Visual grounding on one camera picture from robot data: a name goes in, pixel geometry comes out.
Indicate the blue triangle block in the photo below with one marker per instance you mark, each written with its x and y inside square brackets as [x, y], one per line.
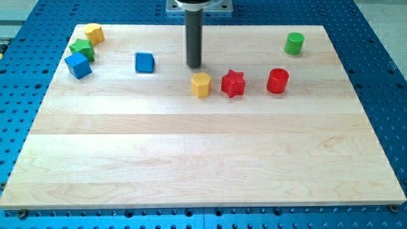
[144, 62]

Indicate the blue cube block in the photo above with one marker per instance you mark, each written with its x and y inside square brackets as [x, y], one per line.
[78, 65]

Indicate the yellow hexagon block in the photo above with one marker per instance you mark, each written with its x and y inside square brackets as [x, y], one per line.
[201, 84]

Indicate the red star block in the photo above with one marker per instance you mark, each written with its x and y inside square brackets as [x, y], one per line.
[233, 83]

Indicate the light wooden board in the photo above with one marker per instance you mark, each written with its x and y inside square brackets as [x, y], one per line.
[122, 139]

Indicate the red cylinder block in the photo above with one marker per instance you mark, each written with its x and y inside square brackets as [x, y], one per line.
[277, 80]

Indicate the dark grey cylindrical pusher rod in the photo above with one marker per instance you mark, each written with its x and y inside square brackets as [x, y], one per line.
[193, 28]

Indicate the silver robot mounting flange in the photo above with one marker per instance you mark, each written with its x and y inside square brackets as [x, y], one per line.
[178, 7]

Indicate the green cylinder block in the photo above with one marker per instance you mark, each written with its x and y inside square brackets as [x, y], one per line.
[294, 43]

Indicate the green star block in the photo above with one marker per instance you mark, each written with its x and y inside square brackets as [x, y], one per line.
[83, 46]

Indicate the yellow heart-shaped block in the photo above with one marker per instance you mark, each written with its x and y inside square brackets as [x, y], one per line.
[94, 33]

